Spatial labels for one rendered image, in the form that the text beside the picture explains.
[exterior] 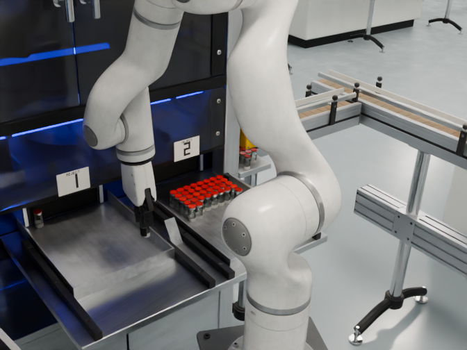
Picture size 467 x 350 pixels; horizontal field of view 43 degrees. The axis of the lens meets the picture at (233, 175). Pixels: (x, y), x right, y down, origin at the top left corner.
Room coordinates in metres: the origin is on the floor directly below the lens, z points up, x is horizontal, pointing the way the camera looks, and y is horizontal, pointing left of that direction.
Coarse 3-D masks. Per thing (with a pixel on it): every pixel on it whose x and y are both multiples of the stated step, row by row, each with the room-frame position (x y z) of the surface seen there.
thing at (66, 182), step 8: (88, 168) 1.32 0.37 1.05; (56, 176) 1.27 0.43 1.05; (64, 176) 1.28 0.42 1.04; (72, 176) 1.30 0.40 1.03; (80, 176) 1.31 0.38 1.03; (88, 176) 1.32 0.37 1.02; (64, 184) 1.28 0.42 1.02; (72, 184) 1.30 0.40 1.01; (80, 184) 1.31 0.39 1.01; (88, 184) 1.32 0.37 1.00; (64, 192) 1.28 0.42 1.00
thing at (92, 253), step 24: (72, 216) 1.35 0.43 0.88; (96, 216) 1.36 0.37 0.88; (120, 216) 1.36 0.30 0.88; (48, 240) 1.24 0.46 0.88; (72, 240) 1.24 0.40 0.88; (96, 240) 1.24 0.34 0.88; (120, 240) 1.25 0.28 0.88; (144, 240) 1.25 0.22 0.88; (48, 264) 1.12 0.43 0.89; (72, 264) 1.14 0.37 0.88; (96, 264) 1.15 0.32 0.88; (120, 264) 1.15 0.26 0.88; (144, 264) 1.12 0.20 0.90; (72, 288) 1.02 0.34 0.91; (96, 288) 1.05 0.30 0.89
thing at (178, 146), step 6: (192, 138) 1.52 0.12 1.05; (198, 138) 1.54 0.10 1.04; (174, 144) 1.49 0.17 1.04; (180, 144) 1.50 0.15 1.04; (186, 144) 1.51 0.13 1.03; (192, 144) 1.52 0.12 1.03; (198, 144) 1.54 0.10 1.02; (174, 150) 1.49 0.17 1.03; (180, 150) 1.50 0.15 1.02; (186, 150) 1.51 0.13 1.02; (192, 150) 1.52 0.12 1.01; (198, 150) 1.54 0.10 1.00; (174, 156) 1.49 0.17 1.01; (180, 156) 1.50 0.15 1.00; (186, 156) 1.51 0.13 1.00
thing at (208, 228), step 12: (156, 204) 1.40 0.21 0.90; (228, 204) 1.45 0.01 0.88; (168, 216) 1.35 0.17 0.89; (180, 216) 1.37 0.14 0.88; (204, 216) 1.38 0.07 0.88; (216, 216) 1.38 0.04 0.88; (192, 228) 1.27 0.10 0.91; (204, 228) 1.32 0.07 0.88; (216, 228) 1.32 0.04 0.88; (204, 240) 1.22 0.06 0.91; (216, 240) 1.26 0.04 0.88; (216, 252) 1.18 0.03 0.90; (228, 252) 1.22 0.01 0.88; (228, 264) 1.15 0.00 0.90; (240, 264) 1.16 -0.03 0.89
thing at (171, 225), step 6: (168, 222) 1.26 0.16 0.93; (174, 222) 1.27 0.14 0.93; (168, 228) 1.25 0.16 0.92; (174, 228) 1.26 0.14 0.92; (168, 234) 1.25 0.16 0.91; (174, 234) 1.25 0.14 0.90; (174, 240) 1.24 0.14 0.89; (180, 240) 1.25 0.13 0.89; (180, 246) 1.23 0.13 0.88; (186, 246) 1.24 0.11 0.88; (186, 252) 1.21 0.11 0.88; (192, 252) 1.21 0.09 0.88; (192, 258) 1.18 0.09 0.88; (198, 258) 1.18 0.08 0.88; (198, 264) 1.16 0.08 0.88
